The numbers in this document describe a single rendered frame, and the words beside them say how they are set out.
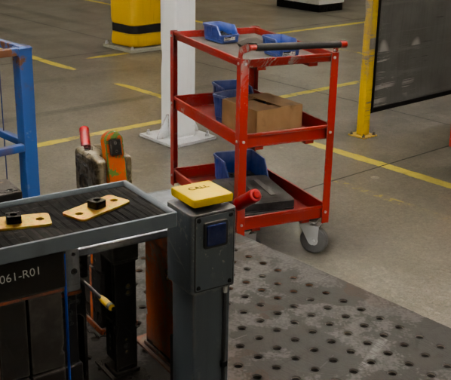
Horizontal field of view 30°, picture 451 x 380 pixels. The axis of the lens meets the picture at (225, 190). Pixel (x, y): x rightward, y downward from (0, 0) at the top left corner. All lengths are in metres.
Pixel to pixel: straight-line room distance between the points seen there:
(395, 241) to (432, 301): 0.61
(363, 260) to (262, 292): 1.95
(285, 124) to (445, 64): 2.92
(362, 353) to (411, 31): 4.44
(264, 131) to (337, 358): 1.98
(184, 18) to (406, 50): 1.58
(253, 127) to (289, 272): 1.59
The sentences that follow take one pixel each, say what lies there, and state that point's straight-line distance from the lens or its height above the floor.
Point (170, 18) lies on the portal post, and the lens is 5.29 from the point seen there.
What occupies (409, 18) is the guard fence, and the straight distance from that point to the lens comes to 5.91.
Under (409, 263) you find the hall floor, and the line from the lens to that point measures 3.82.
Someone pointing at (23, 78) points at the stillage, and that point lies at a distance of 3.38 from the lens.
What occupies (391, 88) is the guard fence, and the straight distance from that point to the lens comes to 5.86.
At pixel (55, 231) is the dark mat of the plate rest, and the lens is 0.99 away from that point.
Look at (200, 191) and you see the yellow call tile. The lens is 1.11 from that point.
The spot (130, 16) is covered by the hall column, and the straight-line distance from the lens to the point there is 8.40.
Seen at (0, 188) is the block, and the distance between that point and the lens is 1.55.
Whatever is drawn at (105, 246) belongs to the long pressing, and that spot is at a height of 1.00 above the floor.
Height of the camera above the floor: 1.53
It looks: 20 degrees down
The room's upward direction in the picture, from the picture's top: 1 degrees clockwise
